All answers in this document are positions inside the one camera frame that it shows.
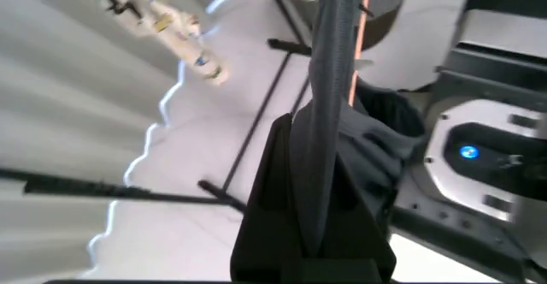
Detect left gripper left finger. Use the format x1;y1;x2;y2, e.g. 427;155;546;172
229;112;307;283

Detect cream printed garment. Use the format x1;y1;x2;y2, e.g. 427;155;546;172
80;0;232;86

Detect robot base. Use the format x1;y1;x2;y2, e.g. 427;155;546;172
389;0;547;284

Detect pink clothes hanger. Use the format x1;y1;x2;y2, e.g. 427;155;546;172
346;0;375;108

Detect white curtain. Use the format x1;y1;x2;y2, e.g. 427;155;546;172
0;0;235;284

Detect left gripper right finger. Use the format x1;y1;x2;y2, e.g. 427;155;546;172
317;156;397;283

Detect black clothes rack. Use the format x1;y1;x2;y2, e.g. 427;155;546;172
0;0;314;215

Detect dark grey garment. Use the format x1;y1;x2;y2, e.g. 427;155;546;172
289;0;426;257

